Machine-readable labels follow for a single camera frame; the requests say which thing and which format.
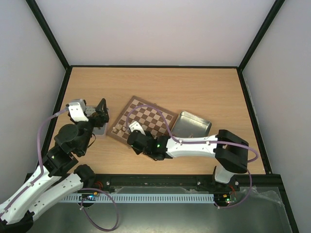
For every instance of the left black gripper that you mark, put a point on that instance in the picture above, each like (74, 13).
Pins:
(103, 114)

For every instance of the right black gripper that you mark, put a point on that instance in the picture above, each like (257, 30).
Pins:
(135, 141)

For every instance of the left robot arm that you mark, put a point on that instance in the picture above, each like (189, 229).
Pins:
(58, 173)

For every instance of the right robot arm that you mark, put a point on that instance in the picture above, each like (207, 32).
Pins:
(227, 148)

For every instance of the wooden chess board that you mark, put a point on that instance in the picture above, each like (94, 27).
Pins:
(151, 117)

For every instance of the pink tin tray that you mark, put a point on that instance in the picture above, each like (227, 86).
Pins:
(100, 132)

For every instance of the gold tin tray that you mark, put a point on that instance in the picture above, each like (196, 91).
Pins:
(188, 123)

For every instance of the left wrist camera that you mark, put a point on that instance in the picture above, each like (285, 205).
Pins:
(77, 110)

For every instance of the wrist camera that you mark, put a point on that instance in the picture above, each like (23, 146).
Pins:
(77, 110)
(135, 126)

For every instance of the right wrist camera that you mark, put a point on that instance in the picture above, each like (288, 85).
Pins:
(135, 126)

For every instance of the black aluminium frame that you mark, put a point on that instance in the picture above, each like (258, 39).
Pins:
(269, 178)

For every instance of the light blue cable duct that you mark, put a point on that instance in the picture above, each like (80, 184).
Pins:
(140, 198)

